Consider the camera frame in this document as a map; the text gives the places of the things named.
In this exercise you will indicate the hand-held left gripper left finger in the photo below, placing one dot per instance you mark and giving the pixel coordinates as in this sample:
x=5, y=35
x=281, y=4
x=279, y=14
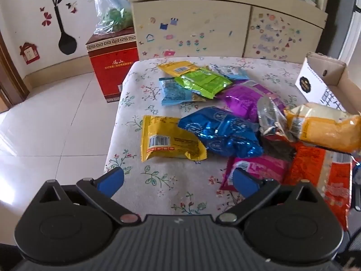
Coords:
x=111, y=179

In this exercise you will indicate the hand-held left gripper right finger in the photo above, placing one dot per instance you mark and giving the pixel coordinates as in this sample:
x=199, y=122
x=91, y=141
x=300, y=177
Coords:
x=245, y=182

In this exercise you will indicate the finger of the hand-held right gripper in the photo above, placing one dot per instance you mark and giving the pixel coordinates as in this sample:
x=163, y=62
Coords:
x=357, y=166

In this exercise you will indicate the pink snack packet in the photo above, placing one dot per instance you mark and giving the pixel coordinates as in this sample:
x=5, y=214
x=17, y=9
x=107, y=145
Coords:
x=259, y=168

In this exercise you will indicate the orange red snack packet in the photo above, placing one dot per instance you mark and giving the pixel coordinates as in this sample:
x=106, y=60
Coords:
x=316, y=169

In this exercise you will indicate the dark brown snack packet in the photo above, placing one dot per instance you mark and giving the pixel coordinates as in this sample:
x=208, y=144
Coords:
x=277, y=148

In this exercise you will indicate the cream croissant snack packet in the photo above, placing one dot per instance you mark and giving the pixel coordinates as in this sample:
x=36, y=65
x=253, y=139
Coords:
x=324, y=129

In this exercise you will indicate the blue foil snack packet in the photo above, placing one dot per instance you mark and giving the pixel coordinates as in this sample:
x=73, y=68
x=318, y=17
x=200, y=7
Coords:
x=225, y=135

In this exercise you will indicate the silver foil snack packet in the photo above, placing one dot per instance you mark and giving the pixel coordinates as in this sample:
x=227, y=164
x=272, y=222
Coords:
x=270, y=118

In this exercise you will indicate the yellow snack packet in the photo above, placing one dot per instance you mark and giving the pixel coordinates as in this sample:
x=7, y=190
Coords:
x=169, y=135
x=169, y=67

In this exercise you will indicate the purple foil snack packet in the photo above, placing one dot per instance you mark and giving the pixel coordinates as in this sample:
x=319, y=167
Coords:
x=242, y=98

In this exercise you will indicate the white cardboard box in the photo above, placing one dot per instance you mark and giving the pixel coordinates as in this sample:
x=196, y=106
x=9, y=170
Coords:
x=318, y=90

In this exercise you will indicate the small light blue snack packet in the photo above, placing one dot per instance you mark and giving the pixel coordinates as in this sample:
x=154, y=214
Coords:
x=169, y=91

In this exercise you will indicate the green snack packet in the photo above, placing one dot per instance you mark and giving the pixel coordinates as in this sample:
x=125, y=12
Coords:
x=203, y=83

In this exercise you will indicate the light blue white snack packet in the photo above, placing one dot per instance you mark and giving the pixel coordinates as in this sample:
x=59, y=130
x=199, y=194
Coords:
x=234, y=72

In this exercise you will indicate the floral tablecloth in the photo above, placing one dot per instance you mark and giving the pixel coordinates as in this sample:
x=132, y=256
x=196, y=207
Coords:
x=169, y=180

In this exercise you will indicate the red carton box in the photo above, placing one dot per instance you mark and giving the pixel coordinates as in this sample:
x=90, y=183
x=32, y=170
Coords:
x=110, y=67

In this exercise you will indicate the brown wooden door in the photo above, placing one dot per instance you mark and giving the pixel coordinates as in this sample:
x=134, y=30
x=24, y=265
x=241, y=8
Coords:
x=8, y=84

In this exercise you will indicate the clear plastic bag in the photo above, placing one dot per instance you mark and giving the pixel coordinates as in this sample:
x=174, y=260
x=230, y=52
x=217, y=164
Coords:
x=112, y=17

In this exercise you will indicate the beige cabinet with stickers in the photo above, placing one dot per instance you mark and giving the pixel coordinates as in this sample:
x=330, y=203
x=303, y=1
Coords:
x=197, y=25

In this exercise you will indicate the black vase wall sticker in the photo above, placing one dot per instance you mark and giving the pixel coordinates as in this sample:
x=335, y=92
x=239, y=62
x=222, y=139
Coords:
x=67, y=43

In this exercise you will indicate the red house wall sticker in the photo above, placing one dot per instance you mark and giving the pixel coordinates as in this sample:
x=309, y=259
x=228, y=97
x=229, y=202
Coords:
x=28, y=52

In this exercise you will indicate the red flower wall sticker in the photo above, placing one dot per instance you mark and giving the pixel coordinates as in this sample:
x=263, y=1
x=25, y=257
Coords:
x=46, y=18

